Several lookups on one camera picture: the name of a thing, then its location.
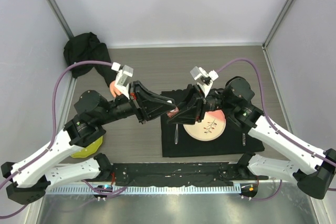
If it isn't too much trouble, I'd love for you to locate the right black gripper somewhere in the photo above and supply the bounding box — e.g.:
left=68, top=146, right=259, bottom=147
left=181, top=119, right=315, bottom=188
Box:
left=165, top=83, right=236, bottom=124

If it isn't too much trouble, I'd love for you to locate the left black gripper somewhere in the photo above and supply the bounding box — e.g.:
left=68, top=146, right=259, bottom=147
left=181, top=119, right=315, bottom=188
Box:
left=97, top=81, right=176, bottom=125

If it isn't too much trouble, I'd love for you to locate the nail polish bottle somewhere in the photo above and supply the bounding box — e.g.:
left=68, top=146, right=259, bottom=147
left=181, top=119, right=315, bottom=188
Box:
left=166, top=107, right=179, bottom=118

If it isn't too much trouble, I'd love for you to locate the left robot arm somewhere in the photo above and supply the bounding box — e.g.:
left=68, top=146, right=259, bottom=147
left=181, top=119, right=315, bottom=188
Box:
left=1, top=81, right=176, bottom=205

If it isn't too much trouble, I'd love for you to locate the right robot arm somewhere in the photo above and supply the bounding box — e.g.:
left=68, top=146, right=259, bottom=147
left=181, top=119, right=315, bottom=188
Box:
left=168, top=77, right=335, bottom=199

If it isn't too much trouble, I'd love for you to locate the pink cream plate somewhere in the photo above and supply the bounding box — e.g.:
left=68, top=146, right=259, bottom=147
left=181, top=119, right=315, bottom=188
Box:
left=183, top=110, right=226, bottom=142

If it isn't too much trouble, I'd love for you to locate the silver fork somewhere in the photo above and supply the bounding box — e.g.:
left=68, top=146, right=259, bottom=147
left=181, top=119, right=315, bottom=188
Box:
left=174, top=124, right=179, bottom=145

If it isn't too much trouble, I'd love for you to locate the black placemat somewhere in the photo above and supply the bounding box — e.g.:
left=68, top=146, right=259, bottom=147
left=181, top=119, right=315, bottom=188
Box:
left=160, top=89, right=265, bottom=158

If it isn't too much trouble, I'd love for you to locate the table knife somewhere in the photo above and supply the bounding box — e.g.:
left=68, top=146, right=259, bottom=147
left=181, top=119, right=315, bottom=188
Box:
left=242, top=133, right=246, bottom=146

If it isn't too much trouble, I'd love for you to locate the green dotted plate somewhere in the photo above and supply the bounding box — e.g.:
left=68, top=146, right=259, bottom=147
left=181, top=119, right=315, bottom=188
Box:
left=70, top=136, right=103, bottom=158

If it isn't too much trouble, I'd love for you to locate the black sleeve cloth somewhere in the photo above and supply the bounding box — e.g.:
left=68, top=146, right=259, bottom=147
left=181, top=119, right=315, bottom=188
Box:
left=64, top=33, right=117, bottom=86

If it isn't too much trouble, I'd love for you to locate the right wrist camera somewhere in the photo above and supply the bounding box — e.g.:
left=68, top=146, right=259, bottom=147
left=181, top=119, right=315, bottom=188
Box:
left=190, top=66, right=218, bottom=97

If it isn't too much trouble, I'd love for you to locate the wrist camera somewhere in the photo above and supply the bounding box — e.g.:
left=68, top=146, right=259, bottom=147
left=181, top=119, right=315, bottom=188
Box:
left=190, top=66, right=218, bottom=97
left=111, top=62, right=133, bottom=99

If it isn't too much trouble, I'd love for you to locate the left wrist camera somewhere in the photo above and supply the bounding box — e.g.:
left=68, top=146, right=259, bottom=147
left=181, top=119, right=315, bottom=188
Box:
left=111, top=62, right=133, bottom=99

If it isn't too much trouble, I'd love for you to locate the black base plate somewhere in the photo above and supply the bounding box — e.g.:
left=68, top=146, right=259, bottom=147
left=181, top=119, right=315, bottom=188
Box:
left=81, top=161, right=270, bottom=188

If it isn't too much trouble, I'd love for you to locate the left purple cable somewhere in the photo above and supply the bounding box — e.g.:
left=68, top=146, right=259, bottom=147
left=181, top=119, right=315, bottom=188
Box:
left=0, top=60, right=127, bottom=218

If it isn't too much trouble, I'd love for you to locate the white cable duct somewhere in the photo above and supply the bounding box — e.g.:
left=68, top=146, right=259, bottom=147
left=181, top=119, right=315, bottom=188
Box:
left=46, top=183, right=241, bottom=195

